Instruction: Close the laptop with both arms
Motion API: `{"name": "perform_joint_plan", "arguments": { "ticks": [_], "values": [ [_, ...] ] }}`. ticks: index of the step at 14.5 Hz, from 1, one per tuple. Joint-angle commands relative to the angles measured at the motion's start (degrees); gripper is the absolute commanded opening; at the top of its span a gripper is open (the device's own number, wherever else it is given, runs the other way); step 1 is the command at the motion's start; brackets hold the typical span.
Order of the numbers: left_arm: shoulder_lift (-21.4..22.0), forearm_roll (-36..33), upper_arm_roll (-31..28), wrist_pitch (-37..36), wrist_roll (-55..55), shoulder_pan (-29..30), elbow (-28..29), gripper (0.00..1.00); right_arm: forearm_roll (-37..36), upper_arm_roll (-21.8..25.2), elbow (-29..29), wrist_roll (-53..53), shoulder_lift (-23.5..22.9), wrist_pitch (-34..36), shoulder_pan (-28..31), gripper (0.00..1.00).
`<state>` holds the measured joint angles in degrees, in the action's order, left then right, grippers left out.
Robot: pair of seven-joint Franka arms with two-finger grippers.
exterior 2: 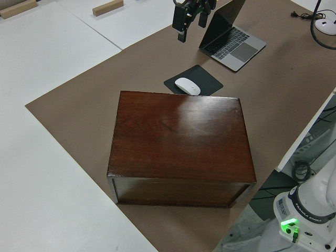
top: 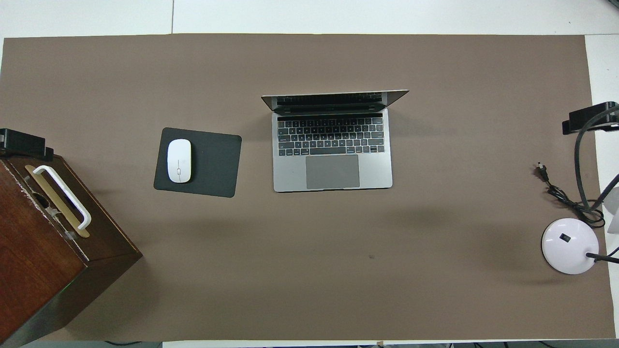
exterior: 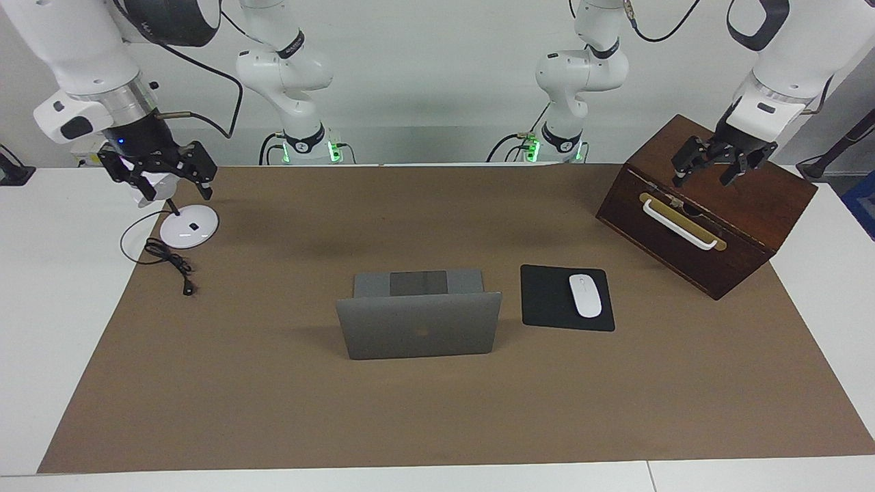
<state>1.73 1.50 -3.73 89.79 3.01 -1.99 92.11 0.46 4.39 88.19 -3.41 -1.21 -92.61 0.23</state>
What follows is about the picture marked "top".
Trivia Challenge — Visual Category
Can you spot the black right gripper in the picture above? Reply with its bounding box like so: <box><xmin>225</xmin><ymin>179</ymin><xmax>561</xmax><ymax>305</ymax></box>
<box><xmin>562</xmin><ymin>101</ymin><xmax>619</xmax><ymax>135</ymax></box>

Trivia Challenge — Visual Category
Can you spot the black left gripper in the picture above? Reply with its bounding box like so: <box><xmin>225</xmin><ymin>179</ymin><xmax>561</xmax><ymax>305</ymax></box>
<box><xmin>0</xmin><ymin>128</ymin><xmax>54</xmax><ymax>162</ymax></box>

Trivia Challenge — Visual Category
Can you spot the grey aluminium laptop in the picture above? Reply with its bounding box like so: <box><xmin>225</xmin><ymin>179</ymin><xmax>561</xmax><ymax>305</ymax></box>
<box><xmin>261</xmin><ymin>89</ymin><xmax>410</xmax><ymax>193</ymax></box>

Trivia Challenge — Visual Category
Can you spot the dark brown wooden box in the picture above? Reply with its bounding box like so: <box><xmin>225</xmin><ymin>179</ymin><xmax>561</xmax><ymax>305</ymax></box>
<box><xmin>0</xmin><ymin>154</ymin><xmax>143</xmax><ymax>348</ymax></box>

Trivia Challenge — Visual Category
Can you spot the white desk lamp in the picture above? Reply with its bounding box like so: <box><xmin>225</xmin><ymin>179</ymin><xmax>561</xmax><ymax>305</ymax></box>
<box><xmin>541</xmin><ymin>186</ymin><xmax>619</xmax><ymax>275</ymax></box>

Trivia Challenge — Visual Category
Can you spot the white computer mouse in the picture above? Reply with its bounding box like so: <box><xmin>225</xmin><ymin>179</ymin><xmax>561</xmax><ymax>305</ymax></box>
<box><xmin>167</xmin><ymin>139</ymin><xmax>192</xmax><ymax>184</ymax></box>

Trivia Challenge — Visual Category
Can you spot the black mouse pad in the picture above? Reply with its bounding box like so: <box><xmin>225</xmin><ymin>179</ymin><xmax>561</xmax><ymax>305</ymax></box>
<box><xmin>154</xmin><ymin>127</ymin><xmax>242</xmax><ymax>198</ymax></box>

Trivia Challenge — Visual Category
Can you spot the brown table mat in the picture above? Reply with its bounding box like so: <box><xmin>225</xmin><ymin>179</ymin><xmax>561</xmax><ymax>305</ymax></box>
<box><xmin>0</xmin><ymin>34</ymin><xmax>616</xmax><ymax>341</ymax></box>

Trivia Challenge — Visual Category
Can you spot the gold handle plate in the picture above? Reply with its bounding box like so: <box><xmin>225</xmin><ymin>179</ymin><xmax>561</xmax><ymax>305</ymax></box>
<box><xmin>24</xmin><ymin>164</ymin><xmax>90</xmax><ymax>238</ymax></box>

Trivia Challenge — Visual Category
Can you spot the white box handle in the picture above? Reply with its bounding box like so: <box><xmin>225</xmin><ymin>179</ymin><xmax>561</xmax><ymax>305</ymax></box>
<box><xmin>32</xmin><ymin>165</ymin><xmax>92</xmax><ymax>230</ymax></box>

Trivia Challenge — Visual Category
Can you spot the black lamp power cable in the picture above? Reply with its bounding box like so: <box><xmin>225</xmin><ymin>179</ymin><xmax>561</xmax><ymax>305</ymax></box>
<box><xmin>537</xmin><ymin>163</ymin><xmax>606</xmax><ymax>229</ymax></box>

